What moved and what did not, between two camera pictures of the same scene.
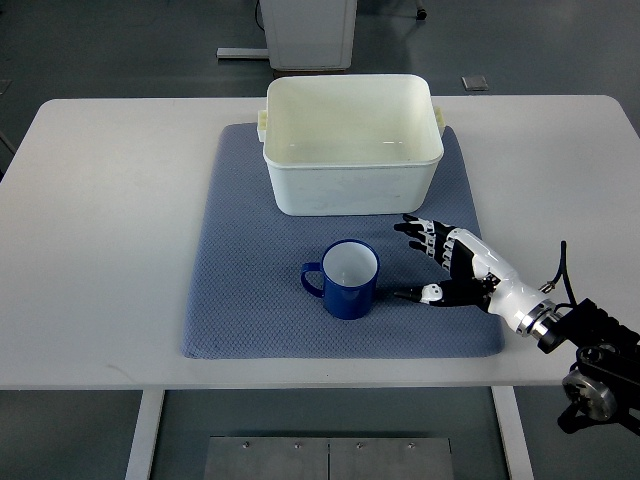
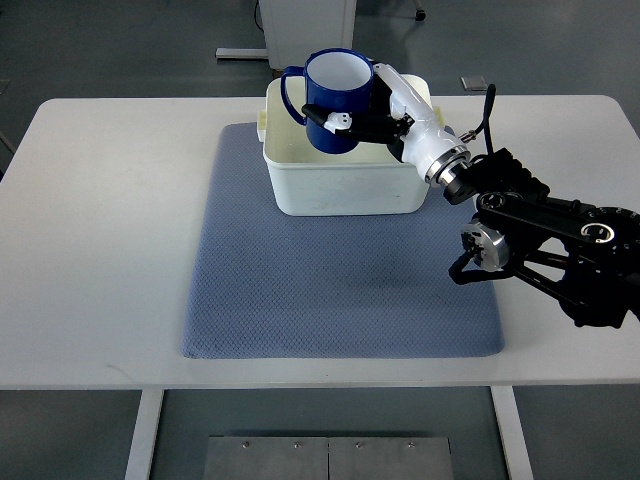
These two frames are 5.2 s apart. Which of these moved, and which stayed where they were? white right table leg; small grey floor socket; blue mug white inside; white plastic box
Moved: blue mug white inside
Stayed: white right table leg; small grey floor socket; white plastic box
